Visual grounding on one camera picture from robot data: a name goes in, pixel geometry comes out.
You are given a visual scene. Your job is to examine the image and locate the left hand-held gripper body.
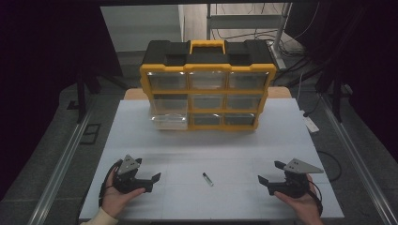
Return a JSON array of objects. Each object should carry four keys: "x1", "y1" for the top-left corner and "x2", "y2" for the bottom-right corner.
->
[{"x1": 112, "y1": 154, "x2": 154, "y2": 194}]

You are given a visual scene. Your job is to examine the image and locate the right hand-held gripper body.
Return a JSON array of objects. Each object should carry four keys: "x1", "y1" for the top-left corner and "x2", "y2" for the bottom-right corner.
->
[{"x1": 268, "y1": 157, "x2": 325, "y2": 199}]

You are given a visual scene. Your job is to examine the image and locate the pulled-out clear plastic drawer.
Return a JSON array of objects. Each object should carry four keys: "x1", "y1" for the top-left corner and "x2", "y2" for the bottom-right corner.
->
[{"x1": 150, "y1": 112, "x2": 190, "y2": 131}]

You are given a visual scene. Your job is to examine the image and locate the small glass vial black cap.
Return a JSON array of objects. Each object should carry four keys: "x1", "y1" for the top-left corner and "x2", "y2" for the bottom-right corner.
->
[{"x1": 202, "y1": 172, "x2": 215, "y2": 188}]

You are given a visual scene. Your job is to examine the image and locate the yellow black drawer organizer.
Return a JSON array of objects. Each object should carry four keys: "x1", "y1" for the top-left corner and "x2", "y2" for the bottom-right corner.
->
[{"x1": 139, "y1": 38, "x2": 278, "y2": 132}]

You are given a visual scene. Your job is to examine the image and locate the person's right hand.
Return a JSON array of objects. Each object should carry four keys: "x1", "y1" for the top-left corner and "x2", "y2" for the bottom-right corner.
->
[{"x1": 273, "y1": 173, "x2": 324, "y2": 220}]

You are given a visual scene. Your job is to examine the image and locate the person's left hand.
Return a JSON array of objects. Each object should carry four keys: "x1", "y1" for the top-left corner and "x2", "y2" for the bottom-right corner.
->
[{"x1": 100, "y1": 166, "x2": 146, "y2": 218}]

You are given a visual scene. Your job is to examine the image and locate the white power strip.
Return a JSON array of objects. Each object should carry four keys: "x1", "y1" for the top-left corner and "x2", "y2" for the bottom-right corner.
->
[{"x1": 301, "y1": 110, "x2": 320, "y2": 133}]

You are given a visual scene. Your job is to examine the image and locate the black stand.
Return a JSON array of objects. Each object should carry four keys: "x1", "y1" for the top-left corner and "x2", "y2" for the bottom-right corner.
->
[
  {"x1": 66, "y1": 69, "x2": 102, "y2": 125},
  {"x1": 314, "y1": 59, "x2": 346, "y2": 124}
]

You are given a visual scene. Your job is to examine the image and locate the set of clear organizer drawers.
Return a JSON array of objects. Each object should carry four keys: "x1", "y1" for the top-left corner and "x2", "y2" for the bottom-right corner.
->
[{"x1": 146, "y1": 70, "x2": 270, "y2": 128}]

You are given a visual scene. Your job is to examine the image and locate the dark curtain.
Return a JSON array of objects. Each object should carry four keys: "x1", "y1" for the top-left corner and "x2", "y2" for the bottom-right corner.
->
[
  {"x1": 0, "y1": 0, "x2": 124, "y2": 201},
  {"x1": 285, "y1": 0, "x2": 398, "y2": 163}
]

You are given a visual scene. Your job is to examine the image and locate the grey metal stand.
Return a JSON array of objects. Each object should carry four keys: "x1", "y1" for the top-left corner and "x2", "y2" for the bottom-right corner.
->
[{"x1": 206, "y1": 2, "x2": 294, "y2": 71}]

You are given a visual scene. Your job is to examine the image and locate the left hand-held gripper black cable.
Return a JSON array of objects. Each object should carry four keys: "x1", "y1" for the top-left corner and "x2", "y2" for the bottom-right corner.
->
[{"x1": 98, "y1": 158, "x2": 124, "y2": 208}]

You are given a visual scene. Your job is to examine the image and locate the hand-held gripper black cable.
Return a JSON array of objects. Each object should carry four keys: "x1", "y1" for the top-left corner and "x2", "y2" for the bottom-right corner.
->
[
  {"x1": 307, "y1": 179, "x2": 324, "y2": 218},
  {"x1": 98, "y1": 158, "x2": 124, "y2": 208}
]

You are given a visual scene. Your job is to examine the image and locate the right hand-held gripper black cable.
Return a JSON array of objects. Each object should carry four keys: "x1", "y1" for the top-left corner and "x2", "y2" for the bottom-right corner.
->
[{"x1": 307, "y1": 179, "x2": 324, "y2": 218}]

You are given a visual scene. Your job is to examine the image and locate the black cable loop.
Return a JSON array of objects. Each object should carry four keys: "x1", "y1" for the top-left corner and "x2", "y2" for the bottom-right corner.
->
[{"x1": 316, "y1": 150, "x2": 343, "y2": 183}]

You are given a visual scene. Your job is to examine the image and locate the black cable with plug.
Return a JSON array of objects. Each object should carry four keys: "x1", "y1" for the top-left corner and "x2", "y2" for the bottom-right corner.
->
[{"x1": 301, "y1": 93, "x2": 324, "y2": 118}]

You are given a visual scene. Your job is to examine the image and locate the aluminium rail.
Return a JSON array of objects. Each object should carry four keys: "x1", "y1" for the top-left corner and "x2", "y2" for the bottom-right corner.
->
[
  {"x1": 27, "y1": 111, "x2": 93, "y2": 225},
  {"x1": 318, "y1": 93, "x2": 398, "y2": 225}
]

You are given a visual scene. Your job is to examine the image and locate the tangle of floor cables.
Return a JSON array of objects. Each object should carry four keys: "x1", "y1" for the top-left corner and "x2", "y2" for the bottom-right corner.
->
[{"x1": 212, "y1": 3, "x2": 320, "y2": 59}]

